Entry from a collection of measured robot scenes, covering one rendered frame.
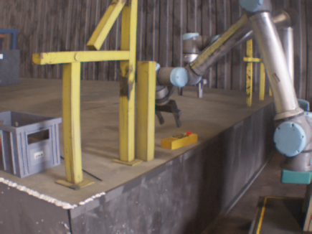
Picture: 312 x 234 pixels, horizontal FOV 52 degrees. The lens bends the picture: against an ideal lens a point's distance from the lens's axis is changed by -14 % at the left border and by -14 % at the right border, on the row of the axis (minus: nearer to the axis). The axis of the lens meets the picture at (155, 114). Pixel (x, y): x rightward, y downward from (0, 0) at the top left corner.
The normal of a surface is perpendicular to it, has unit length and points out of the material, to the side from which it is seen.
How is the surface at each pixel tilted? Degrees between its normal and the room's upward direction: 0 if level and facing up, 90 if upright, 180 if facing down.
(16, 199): 90
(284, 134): 94
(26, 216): 90
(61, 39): 90
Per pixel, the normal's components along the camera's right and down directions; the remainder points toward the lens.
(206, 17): -0.49, 0.14
